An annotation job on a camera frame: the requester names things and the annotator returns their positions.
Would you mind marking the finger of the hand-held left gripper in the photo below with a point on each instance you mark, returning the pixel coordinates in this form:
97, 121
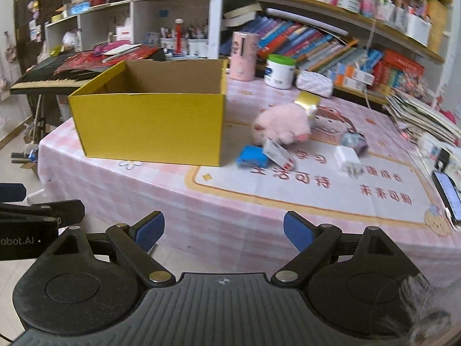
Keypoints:
68, 211
12, 191

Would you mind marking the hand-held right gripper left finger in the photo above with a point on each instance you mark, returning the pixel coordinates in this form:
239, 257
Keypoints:
149, 230

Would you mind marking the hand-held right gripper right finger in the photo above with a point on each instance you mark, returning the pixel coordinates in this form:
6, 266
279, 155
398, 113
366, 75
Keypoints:
297, 230

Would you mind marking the yellow cardboard box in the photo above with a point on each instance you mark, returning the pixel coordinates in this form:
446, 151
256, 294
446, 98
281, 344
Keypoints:
144, 126

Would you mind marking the pink plush toy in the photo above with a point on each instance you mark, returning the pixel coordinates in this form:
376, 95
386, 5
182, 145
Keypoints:
281, 122

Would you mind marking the yellow tape roll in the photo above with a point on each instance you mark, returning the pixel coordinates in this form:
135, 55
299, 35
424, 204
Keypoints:
307, 101

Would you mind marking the black keyboard stand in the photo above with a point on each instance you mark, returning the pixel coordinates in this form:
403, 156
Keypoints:
38, 115

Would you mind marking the white packet with red label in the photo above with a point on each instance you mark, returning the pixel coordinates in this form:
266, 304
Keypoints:
275, 149

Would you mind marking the small blue box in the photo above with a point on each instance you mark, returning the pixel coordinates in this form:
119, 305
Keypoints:
252, 156

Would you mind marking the white charger plug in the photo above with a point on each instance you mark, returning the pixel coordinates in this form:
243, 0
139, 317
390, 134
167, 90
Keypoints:
345, 158

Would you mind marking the grey purple small packet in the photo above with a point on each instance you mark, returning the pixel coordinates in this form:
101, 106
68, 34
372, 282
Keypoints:
354, 142

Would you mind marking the black keyboard piano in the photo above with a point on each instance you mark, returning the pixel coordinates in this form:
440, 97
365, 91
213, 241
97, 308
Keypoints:
36, 75

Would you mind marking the white quilted pouch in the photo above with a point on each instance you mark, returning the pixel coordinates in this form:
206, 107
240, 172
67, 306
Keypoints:
313, 83

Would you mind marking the red patterned bag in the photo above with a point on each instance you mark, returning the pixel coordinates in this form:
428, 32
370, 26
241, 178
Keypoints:
90, 61

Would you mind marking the black smartphone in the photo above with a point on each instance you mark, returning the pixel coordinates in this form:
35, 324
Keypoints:
448, 194

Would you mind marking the white small carton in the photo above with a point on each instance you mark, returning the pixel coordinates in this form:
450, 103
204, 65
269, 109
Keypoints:
430, 147

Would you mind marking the white jar with green lid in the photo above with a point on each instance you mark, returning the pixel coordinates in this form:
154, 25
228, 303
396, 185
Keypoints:
279, 74

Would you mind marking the white plastic bag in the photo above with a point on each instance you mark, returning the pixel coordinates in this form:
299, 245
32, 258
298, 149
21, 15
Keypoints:
71, 39

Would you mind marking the white envelope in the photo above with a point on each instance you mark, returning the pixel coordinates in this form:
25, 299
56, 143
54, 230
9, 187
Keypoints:
120, 51

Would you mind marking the stack of small cartons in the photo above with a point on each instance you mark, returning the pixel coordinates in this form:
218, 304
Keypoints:
354, 72

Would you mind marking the stack of magazines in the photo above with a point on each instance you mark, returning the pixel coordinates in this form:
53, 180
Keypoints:
421, 115

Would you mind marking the pink cylinder container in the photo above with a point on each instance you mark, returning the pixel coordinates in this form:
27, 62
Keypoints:
243, 57

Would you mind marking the white box with red label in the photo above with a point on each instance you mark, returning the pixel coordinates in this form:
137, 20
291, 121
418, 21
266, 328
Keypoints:
123, 34

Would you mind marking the white pen holder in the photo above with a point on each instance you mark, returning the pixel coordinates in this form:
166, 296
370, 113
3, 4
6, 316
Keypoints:
167, 45
197, 47

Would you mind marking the pink hanging ornament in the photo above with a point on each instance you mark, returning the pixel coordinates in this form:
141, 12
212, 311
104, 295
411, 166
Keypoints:
34, 3

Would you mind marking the row of leaning books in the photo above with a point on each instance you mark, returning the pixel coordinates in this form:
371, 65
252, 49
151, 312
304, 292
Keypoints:
299, 39

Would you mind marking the blue box in clear case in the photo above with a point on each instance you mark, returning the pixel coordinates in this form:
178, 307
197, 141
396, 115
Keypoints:
77, 8

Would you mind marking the red tassel ornament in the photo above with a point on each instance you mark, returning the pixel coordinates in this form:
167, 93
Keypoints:
179, 36

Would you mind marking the bunch of pens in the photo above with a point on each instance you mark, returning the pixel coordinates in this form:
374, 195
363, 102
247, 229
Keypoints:
196, 30

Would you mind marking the grey slim folder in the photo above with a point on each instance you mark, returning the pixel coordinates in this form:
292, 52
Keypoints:
306, 20

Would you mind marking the white shelf unit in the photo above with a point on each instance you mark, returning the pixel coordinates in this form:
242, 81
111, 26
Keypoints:
151, 10

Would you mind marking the thick cream-paged book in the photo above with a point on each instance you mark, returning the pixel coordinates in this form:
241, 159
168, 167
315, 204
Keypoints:
242, 9
239, 21

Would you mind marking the wooden bookshelf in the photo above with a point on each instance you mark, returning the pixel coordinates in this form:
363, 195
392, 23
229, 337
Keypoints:
437, 18

